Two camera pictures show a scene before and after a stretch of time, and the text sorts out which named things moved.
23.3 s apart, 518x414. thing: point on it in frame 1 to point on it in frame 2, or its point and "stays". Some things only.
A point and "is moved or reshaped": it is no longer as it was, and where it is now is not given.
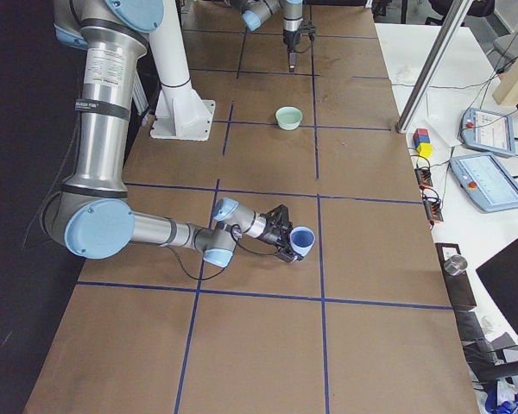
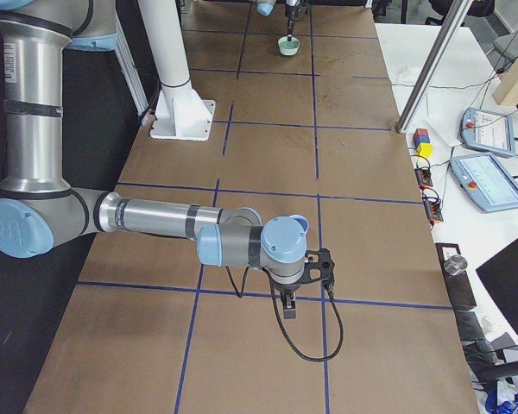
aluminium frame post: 424,82 stays
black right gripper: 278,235 to 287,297
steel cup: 455,265 stays
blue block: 420,139 stays
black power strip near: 432,208 stays
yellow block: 425,149 stays
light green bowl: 288,118 is moved or reshaped
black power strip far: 424,177 stays
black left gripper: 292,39 to 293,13
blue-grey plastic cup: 302,239 is moved or reshaped
